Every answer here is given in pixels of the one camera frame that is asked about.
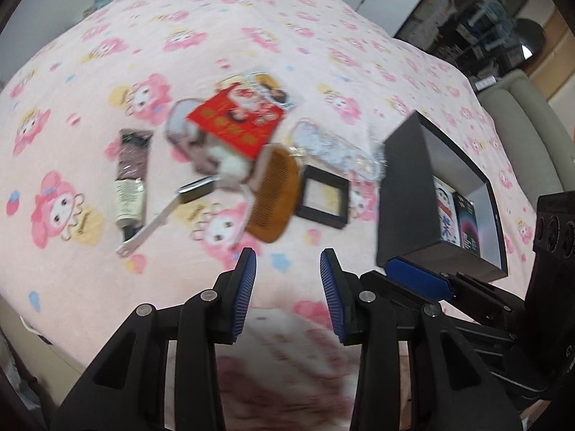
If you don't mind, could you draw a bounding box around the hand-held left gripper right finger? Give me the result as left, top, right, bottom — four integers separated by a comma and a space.
320, 247, 523, 431

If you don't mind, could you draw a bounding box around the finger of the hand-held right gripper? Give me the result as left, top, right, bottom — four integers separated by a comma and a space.
442, 316, 540, 391
386, 258, 518, 325

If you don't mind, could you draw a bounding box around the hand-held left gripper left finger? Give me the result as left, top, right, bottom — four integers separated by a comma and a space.
50, 247, 258, 431

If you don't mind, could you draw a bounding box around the cartoon booklet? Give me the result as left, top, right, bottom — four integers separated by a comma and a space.
433, 177, 463, 247

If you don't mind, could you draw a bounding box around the dark purple box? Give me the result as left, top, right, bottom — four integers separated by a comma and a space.
451, 192, 479, 253

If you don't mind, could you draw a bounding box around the black storage box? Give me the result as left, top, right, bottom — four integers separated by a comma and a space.
376, 111, 509, 282

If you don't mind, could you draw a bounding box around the wooden comb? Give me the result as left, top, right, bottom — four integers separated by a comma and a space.
244, 144, 303, 244

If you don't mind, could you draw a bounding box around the white handled brush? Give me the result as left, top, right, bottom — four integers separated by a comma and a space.
116, 178, 217, 258

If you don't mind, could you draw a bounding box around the hand cream tube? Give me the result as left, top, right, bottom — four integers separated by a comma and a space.
116, 128, 154, 240

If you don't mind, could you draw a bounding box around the small black framed box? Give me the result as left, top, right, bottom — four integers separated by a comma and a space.
295, 164, 350, 230

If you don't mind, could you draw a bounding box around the grey sofa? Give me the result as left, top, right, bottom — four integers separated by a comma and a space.
476, 71, 567, 199

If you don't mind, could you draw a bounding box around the clear plastic packet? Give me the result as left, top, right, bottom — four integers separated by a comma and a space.
291, 118, 388, 181

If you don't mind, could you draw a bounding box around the red printed packet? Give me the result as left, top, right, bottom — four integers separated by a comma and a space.
186, 87, 286, 161

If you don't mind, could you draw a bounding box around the black arched mirror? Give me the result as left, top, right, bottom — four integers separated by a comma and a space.
512, 19, 547, 69

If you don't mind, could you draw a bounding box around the photo card packet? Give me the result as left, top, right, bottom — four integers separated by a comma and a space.
245, 71, 300, 111

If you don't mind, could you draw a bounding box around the dark bookcase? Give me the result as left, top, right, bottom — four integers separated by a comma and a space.
394, 0, 540, 78

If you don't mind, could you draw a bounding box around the pink cartoon printed blanket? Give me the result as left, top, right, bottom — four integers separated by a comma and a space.
0, 0, 540, 369

